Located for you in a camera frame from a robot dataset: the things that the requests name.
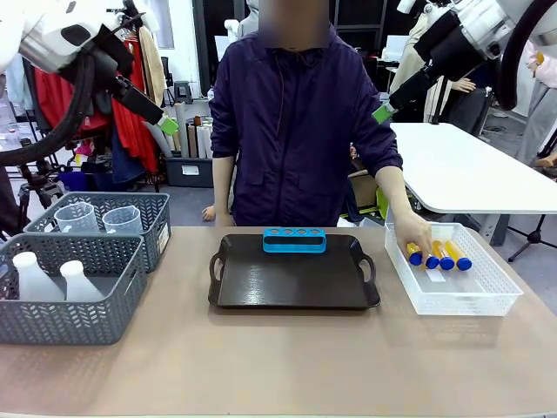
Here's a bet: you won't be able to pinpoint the tall grey paper roll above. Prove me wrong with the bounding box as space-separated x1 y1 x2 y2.
173 102 191 159

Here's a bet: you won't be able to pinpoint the blue tube rack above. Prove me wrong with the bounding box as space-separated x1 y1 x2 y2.
261 226 327 255

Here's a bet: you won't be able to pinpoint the red hanging dress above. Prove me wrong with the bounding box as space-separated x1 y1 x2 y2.
111 41 159 174

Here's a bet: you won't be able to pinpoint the grey storage bin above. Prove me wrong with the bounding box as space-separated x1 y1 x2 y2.
164 154 215 189

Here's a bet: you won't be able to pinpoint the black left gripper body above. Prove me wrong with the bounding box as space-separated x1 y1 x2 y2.
113 75 151 112

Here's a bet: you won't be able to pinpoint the green plastic item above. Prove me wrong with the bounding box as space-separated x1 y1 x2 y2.
375 186 390 219

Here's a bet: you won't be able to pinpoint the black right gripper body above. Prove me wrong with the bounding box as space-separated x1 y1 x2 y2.
403 64 446 103

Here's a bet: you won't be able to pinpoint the black serving tray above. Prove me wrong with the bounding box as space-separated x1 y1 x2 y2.
207 233 382 311

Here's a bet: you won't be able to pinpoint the beige hanging garment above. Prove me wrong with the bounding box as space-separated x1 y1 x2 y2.
137 24 168 109

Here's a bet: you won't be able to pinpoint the grey basket holding beakers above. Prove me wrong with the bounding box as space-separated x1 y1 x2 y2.
23 192 172 274

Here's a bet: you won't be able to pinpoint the person's right forearm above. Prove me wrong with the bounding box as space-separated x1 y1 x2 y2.
211 155 238 215

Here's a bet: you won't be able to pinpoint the mannequin in grey skirt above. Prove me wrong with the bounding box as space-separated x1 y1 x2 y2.
516 37 557 169

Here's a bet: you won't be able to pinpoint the grey step stool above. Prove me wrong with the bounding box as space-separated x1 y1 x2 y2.
173 79 195 105

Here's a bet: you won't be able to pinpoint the cardboard box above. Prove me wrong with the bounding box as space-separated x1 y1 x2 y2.
346 167 380 215

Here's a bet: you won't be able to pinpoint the clear plastic measuring beaker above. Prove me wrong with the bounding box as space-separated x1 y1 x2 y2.
101 205 144 237
53 203 101 235

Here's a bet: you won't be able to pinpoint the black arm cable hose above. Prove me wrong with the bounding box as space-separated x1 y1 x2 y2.
499 0 557 111
0 54 96 166

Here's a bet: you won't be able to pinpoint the orange tube blue cap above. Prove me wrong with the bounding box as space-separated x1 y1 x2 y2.
444 239 474 273
436 241 456 272
406 241 425 267
424 239 441 270

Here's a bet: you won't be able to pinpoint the grey slanted paper roll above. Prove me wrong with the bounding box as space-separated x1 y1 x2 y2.
142 120 173 158

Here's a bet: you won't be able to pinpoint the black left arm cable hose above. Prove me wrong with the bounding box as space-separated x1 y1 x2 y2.
0 54 96 166

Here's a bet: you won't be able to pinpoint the black clothes rack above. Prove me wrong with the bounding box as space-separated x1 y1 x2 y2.
105 5 161 193

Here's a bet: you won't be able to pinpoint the black camera tripod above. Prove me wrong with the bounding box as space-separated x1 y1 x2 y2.
14 159 65 230

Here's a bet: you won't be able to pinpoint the white plastic flask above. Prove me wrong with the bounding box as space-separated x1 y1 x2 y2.
11 251 66 302
58 260 106 302

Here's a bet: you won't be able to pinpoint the black office chair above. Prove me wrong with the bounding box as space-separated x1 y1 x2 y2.
442 88 496 137

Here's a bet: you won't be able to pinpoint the grey basket holding flasks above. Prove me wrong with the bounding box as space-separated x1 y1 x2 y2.
0 233 149 347

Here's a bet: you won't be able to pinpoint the mannequin in beige coat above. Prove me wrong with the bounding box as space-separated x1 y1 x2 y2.
388 11 478 124

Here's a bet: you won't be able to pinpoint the white background table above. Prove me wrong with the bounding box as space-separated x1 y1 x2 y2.
388 122 557 247

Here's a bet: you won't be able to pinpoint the red hanging shirt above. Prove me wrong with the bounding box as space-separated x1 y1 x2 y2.
32 64 88 131

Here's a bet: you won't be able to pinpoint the black stand tripod legs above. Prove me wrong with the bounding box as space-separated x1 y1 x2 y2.
507 212 557 263

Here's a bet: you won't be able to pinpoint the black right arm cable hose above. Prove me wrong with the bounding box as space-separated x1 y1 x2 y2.
499 0 557 111

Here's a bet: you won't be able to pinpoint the mannequin in grey hoodie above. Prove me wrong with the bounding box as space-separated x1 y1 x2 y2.
236 0 263 41

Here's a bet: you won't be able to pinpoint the brown paper roll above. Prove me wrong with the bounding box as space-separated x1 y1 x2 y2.
185 116 202 160

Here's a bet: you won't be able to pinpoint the person's left forearm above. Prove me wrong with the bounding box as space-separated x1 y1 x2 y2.
374 164 415 218

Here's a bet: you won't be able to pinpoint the person's left hand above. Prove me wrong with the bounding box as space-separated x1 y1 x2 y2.
393 207 434 258

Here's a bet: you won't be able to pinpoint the white plastic basket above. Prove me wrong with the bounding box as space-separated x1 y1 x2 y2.
384 221 525 317

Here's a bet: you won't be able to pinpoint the person in purple jacket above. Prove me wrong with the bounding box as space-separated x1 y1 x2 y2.
208 0 404 227

